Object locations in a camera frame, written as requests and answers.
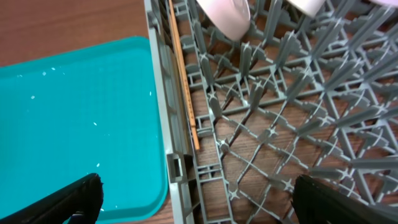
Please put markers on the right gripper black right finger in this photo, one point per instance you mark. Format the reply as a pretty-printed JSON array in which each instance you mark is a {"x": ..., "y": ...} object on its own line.
[{"x": 314, "y": 202}]

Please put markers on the bowl of food scraps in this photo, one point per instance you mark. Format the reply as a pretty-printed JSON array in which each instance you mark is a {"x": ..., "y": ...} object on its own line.
[{"x": 308, "y": 7}]

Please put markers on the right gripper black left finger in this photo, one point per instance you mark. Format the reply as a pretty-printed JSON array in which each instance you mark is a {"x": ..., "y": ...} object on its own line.
[{"x": 78, "y": 202}]

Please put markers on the wooden chopstick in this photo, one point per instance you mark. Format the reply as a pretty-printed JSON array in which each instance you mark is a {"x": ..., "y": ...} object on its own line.
[{"x": 183, "y": 75}]

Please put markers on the large pink plate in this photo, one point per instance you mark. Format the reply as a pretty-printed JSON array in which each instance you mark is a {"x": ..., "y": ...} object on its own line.
[{"x": 231, "y": 17}]

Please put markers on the grey dishwasher rack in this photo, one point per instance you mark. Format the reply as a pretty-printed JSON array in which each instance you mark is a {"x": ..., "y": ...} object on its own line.
[{"x": 296, "y": 95}]

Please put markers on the teal plastic tray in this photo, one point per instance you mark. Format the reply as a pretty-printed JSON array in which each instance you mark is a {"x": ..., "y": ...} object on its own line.
[{"x": 92, "y": 110}]

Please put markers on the pink bowl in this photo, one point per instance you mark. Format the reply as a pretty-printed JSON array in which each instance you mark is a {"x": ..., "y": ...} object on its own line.
[{"x": 392, "y": 3}]

